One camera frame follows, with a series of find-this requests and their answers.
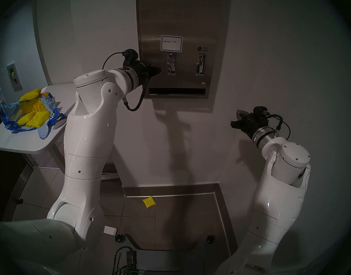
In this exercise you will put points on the black electronics box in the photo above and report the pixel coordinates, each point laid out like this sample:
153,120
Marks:
131,257

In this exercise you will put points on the yellow wrapped sanitary pad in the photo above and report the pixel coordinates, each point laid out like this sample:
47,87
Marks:
26,118
30,94
149,202
33,105
39,119

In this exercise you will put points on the wall fire extinguisher cabinet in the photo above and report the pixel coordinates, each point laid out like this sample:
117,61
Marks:
14,76

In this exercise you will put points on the free tampon sticker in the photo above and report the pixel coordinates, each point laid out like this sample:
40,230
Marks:
203,48

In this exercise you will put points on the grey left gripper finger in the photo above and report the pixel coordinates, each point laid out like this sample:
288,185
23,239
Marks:
155,68
154,74

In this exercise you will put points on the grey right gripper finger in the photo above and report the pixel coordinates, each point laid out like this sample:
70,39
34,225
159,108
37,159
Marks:
243,115

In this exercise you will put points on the blue plastic pad bag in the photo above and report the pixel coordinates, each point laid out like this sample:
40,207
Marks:
53,111

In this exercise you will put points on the white label blue border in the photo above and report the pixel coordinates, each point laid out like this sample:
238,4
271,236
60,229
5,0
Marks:
171,43

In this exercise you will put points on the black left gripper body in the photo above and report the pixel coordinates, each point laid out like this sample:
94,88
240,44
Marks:
141,70

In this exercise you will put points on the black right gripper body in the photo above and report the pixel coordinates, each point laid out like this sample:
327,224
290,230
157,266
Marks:
251,125

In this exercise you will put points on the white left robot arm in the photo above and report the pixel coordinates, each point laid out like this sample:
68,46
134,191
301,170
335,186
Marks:
86,139

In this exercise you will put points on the chrome dispensing mechanism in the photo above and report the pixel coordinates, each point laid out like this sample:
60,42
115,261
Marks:
200,64
171,64

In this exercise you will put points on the stainless steel dispenser cabinet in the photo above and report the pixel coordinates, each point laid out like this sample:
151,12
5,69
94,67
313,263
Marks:
225,33

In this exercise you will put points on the dark robot base platform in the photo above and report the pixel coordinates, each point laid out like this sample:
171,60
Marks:
169,260

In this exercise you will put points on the white table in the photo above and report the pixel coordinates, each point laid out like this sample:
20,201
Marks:
20,139

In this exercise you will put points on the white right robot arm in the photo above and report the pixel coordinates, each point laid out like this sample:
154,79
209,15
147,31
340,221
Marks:
278,191

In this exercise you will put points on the black base knob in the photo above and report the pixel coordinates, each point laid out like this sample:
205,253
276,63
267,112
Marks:
120,238
210,239

